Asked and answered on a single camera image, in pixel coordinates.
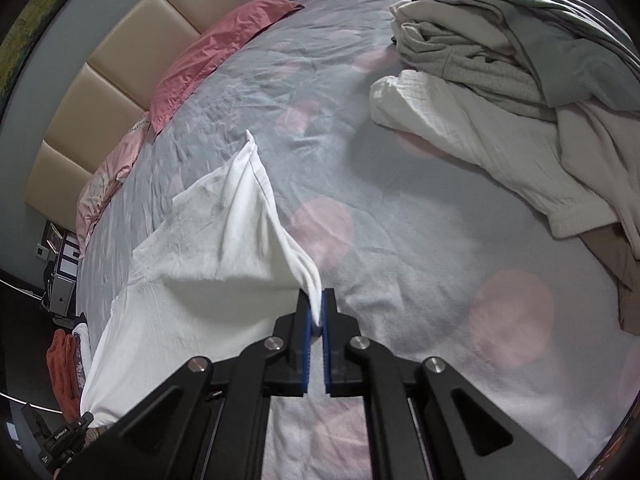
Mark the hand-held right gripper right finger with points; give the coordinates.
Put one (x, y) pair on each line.
(329, 350)

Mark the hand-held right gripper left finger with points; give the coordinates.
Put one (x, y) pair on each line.
(305, 355)

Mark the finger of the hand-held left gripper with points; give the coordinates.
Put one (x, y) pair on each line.
(86, 421)

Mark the white t-shirt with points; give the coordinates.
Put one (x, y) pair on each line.
(200, 270)

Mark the patterned beige cloth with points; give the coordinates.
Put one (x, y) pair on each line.
(98, 435)

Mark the orange cloth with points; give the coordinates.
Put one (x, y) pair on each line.
(62, 370)

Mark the white floral folded cloth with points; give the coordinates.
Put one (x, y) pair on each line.
(82, 355)

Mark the nightstand with boxes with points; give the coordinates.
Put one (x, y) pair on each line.
(60, 290)

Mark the bed with dotted grey sheet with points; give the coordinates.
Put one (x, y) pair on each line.
(425, 210)

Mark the light pink printed pillow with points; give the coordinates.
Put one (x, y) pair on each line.
(110, 180)

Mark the white textured garment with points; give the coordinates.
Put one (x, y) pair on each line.
(475, 125)

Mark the brown cloth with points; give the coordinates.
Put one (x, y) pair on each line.
(620, 270)

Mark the beige ribbed garment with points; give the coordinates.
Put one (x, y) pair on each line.
(475, 70)

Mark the cream garment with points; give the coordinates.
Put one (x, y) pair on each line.
(600, 160)

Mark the beige padded headboard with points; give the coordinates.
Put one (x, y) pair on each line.
(125, 60)

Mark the grey green garment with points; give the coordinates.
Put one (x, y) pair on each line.
(575, 45)

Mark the small picture frame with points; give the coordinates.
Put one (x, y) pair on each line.
(47, 240)

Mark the landscape wall painting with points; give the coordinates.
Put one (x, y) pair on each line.
(30, 25)

